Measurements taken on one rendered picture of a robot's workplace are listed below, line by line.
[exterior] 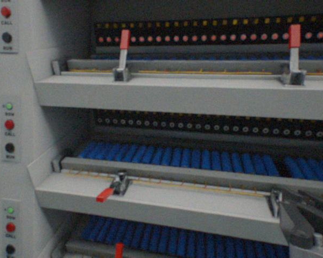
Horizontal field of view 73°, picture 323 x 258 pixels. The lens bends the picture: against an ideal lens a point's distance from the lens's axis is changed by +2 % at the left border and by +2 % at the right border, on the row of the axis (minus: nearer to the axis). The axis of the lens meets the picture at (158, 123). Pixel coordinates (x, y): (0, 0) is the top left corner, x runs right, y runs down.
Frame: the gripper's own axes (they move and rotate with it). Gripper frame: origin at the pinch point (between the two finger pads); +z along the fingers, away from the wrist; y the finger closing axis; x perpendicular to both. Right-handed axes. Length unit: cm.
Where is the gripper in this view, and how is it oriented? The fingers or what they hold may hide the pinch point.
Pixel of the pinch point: (304, 207)
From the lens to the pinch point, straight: 33.1
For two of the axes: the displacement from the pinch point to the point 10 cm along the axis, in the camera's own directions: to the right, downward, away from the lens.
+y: 9.8, 0.6, -1.9
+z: 1.9, 0.9, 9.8
